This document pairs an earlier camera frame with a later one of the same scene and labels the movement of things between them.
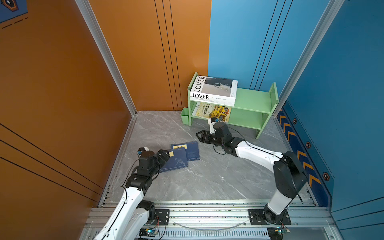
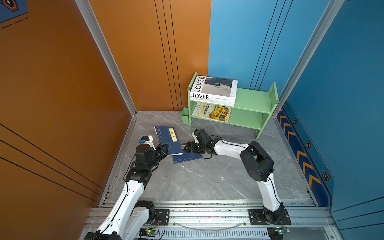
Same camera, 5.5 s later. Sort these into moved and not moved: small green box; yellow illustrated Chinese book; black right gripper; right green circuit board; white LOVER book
Moved: black right gripper
Not moved: right green circuit board; white LOVER book; small green box; yellow illustrated Chinese book
